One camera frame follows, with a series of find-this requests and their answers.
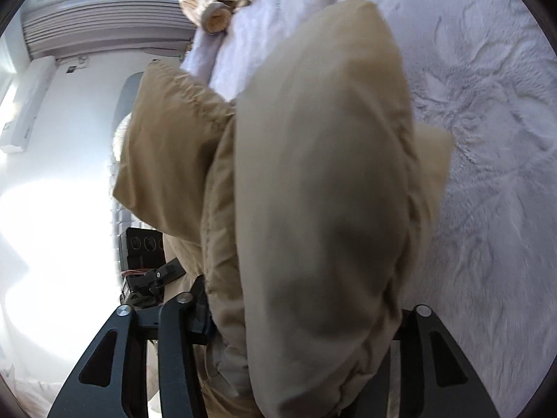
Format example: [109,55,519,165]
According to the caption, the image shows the grey pleated curtain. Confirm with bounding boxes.
[22,0,195,59]

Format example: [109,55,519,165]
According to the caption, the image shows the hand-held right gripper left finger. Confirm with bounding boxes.
[47,275,215,418]

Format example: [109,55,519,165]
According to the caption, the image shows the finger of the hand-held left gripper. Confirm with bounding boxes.
[146,260,183,292]

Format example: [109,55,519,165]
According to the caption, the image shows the white wall air conditioner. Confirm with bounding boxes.
[0,57,58,154]

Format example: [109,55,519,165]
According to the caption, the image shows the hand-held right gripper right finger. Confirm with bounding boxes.
[344,305,501,418]

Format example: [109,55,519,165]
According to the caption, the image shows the lavender fluffy blanket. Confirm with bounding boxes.
[178,0,557,418]

